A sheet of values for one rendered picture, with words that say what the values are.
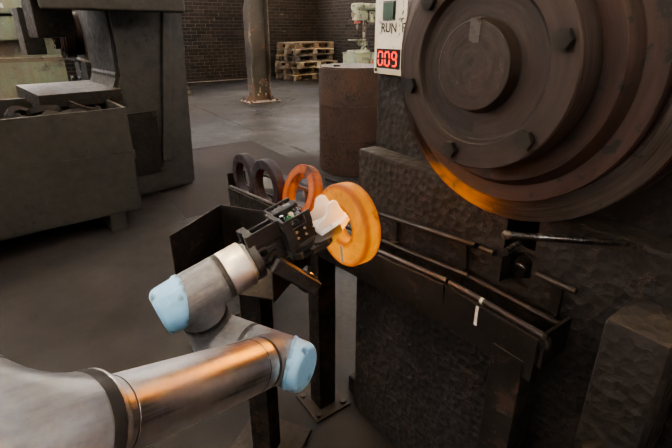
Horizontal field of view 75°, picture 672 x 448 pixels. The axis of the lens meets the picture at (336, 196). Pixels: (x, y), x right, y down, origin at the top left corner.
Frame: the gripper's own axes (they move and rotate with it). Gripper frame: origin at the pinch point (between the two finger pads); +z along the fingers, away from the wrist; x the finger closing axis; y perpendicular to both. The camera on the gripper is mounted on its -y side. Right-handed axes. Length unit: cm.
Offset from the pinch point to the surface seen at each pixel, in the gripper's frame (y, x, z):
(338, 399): -85, 34, -2
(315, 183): -15, 45, 18
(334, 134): -83, 231, 139
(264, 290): -20.1, 20.2, -14.5
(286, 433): -80, 32, -22
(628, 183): 8.9, -38.7, 17.6
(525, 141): 16.2, -30.0, 9.9
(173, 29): 23, 271, 58
